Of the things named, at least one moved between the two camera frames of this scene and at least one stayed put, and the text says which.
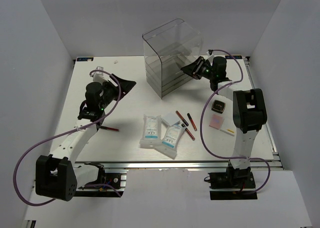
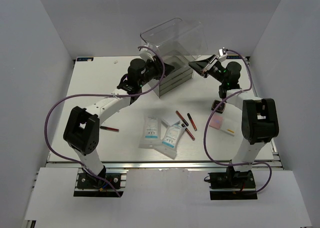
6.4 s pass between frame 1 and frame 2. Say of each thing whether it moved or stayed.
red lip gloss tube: stayed
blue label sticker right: stayed
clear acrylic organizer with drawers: stayed
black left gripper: moved
